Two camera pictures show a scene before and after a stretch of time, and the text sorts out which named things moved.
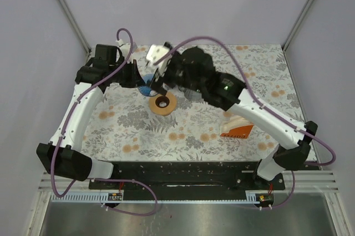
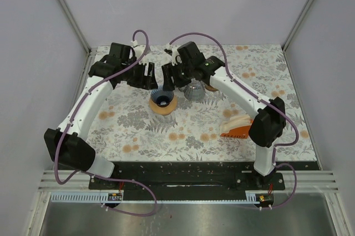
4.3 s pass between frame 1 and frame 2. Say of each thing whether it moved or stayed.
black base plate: stayed
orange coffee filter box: stayed
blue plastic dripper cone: moved
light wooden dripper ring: stayed
